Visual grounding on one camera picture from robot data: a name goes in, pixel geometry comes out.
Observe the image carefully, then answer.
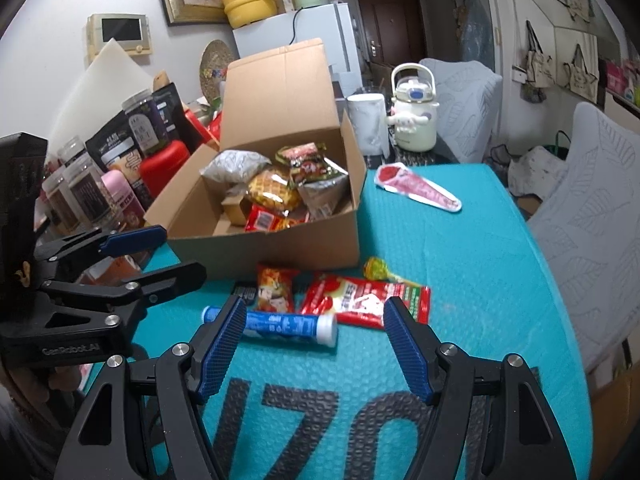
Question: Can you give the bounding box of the silver snack packet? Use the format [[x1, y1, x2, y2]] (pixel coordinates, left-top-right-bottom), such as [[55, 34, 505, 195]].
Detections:
[[298, 175, 351, 221]]

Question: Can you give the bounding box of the pink bottle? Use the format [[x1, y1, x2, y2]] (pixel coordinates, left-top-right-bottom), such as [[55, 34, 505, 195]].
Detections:
[[101, 170, 146, 226]]

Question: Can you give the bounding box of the grey white patterned packet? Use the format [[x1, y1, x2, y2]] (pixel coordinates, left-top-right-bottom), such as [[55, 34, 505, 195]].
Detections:
[[201, 150, 272, 183]]

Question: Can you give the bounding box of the pink container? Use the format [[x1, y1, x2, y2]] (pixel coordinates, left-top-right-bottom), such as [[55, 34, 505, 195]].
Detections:
[[606, 60, 632, 93]]

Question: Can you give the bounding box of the clear plastic jar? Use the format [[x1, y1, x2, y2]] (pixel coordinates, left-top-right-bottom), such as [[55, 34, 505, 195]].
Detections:
[[56, 135, 88, 161], [41, 165, 76, 231], [64, 155, 123, 231]]

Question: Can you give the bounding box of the grey covered chair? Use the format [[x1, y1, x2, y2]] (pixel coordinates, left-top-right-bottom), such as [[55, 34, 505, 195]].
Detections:
[[419, 58, 503, 163], [530, 101, 640, 371]]

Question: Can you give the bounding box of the white cartoon water jug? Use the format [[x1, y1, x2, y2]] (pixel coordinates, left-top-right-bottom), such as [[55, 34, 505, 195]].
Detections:
[[387, 62, 441, 152]]

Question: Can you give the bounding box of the black pouch white label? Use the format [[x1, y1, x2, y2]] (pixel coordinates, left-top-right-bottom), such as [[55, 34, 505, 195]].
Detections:
[[85, 115, 148, 201]]

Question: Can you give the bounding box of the white foam board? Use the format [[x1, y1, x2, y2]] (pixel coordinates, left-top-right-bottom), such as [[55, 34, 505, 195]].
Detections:
[[47, 40, 156, 161]]

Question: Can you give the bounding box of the black power cable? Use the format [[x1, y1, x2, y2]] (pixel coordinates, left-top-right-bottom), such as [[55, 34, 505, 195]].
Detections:
[[290, 7, 306, 46]]

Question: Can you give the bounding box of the yellow green lollipop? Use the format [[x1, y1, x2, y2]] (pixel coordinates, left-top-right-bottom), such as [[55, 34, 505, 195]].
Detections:
[[362, 256, 416, 286]]

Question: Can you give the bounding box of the red plastic bag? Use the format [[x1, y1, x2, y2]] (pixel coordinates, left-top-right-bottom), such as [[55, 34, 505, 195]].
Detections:
[[185, 110, 223, 151]]

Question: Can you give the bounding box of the small kraft paper box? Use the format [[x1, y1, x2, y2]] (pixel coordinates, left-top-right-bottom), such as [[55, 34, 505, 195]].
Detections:
[[221, 195, 251, 226]]

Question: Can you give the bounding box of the blue plastic cover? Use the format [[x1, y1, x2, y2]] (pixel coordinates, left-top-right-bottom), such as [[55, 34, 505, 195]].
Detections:
[[460, 0, 496, 66]]

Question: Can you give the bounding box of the dark brown door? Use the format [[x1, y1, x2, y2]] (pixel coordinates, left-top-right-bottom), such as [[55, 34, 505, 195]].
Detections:
[[356, 0, 433, 63]]

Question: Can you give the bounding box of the yellow pot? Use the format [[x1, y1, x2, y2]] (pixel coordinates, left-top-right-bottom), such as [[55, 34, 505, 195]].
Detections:
[[221, 0, 296, 29]]

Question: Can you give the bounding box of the round woven plate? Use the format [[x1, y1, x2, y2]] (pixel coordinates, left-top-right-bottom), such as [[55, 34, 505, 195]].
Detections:
[[199, 40, 236, 101]]

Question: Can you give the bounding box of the pink cone-shaped packet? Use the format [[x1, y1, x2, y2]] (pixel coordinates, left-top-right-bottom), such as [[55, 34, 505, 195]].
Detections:
[[375, 162, 463, 215]]

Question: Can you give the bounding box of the small orange snack packet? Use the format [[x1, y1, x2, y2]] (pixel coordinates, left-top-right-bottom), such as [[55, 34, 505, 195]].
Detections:
[[256, 266, 300, 313]]

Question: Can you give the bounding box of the teal bubble mat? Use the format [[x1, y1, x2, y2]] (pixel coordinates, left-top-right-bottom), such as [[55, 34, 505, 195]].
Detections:
[[80, 162, 593, 480]]

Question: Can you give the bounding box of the white fridge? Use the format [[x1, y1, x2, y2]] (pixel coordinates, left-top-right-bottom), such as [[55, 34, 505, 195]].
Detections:
[[231, 2, 363, 91]]

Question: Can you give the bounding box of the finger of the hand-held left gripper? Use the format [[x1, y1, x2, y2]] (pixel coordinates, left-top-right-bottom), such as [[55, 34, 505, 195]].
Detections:
[[37, 225, 168, 276], [42, 261, 207, 326]]

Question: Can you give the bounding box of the round waffle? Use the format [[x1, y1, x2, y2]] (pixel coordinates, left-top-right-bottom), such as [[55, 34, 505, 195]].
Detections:
[[247, 169, 303, 213]]

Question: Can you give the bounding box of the blue tablet tube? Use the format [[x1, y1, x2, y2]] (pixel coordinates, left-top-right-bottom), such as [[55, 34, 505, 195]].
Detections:
[[201, 306, 339, 347]]

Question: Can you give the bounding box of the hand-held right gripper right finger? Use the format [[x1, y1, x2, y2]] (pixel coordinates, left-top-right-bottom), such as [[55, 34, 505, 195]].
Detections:
[[382, 296, 573, 480]]

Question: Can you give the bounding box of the long red snack packet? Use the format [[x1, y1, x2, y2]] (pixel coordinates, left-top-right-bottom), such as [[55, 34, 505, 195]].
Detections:
[[300, 274, 432, 330]]

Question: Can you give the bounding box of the red candy packet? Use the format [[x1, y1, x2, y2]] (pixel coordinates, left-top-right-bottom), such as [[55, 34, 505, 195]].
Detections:
[[244, 205, 301, 233]]

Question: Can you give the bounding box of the white mug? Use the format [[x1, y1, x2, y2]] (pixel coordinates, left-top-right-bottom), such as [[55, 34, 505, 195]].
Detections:
[[346, 92, 391, 157]]

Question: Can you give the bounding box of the red bottle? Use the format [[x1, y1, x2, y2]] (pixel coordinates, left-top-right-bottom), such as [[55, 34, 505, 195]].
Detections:
[[139, 140, 193, 198]]

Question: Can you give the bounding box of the beige wall intercom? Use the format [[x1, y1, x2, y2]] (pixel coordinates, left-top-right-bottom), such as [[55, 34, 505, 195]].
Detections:
[[86, 12, 152, 61]]

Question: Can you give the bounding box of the purple label jar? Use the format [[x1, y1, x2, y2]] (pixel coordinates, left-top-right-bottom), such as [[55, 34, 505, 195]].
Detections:
[[122, 89, 168, 153]]

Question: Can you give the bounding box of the cardboard box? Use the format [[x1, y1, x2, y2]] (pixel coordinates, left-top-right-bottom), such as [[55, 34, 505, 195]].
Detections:
[[144, 38, 368, 281]]

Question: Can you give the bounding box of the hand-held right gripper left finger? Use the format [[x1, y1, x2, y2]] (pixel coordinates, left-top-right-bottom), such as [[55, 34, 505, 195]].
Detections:
[[52, 296, 248, 480]]

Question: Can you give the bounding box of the white patterned cloth bundle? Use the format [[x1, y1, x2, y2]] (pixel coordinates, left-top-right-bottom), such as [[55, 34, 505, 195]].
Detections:
[[510, 147, 571, 196]]

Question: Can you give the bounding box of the canvas tote bag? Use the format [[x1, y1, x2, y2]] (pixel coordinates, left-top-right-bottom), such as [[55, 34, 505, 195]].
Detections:
[[522, 20, 557, 88]]

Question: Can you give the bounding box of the person's left hand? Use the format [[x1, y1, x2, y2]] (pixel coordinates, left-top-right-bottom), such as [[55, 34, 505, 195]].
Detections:
[[45, 364, 85, 395]]

